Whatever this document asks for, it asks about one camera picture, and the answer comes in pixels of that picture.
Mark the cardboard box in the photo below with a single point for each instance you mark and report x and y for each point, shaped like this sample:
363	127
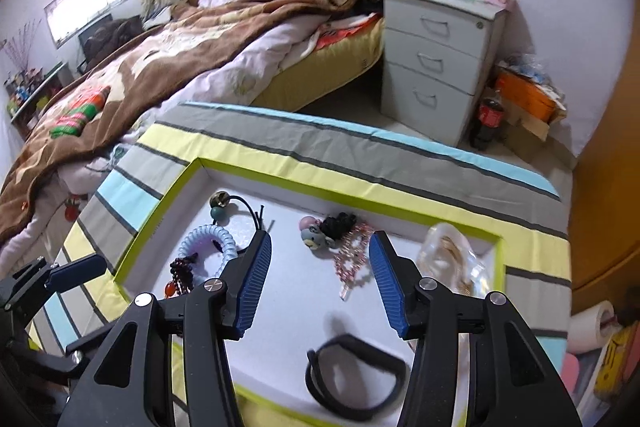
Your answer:
530	124

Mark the red white printed cloth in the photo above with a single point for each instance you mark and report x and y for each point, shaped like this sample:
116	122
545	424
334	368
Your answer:
345	32

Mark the black wristband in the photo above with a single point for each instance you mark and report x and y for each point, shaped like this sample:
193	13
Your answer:
350	407

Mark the yellow printed package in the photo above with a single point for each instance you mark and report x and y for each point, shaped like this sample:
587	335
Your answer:
617	362

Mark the dark brown jacket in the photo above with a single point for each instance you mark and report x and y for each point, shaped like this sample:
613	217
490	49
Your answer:
120	39

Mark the window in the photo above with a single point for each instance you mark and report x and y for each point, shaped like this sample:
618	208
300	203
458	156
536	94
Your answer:
90	2

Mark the yellow mattress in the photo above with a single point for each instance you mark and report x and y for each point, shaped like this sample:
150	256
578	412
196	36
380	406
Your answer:
325	77

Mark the shelf of small bottles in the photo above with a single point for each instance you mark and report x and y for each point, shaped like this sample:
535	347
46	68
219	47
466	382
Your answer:
30	97

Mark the white red flower bed sheet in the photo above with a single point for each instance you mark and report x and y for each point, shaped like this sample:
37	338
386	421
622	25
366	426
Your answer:
75	207

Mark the brown patterned blanket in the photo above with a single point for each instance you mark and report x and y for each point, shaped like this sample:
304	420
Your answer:
150	57

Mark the striped tablecloth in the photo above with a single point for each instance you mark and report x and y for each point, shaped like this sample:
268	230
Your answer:
350	142

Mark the green rimmed white box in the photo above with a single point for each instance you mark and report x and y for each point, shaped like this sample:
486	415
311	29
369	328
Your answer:
290	207

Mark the clear bag of gold jewelry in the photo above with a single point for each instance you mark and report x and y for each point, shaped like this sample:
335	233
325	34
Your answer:
450	252

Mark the toilet paper roll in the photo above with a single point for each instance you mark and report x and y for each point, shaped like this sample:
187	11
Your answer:
590	327

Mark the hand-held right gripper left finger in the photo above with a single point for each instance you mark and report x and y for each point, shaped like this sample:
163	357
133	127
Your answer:
255	277

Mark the grey three drawer nightstand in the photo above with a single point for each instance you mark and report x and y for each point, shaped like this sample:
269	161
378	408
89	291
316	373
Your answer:
435	57

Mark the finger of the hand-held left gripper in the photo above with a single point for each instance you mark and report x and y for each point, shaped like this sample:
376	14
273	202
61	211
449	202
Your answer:
75	272
87	341

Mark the cola bottle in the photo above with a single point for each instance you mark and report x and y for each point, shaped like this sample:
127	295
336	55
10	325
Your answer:
487	117

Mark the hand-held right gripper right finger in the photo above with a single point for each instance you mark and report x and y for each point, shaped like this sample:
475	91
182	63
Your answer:
390	287

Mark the wooden wardrobe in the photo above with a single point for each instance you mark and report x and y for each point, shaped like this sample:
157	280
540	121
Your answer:
610	157

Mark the dried branches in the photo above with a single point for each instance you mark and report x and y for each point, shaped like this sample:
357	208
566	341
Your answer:
20	47

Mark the orange plastic basin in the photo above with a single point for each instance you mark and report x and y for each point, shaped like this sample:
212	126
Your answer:
525	99

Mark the red green plaid cloth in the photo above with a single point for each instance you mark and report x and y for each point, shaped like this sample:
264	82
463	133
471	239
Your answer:
80	112

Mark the pink rhinestone hair clip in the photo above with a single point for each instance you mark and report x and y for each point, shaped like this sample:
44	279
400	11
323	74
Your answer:
350	257

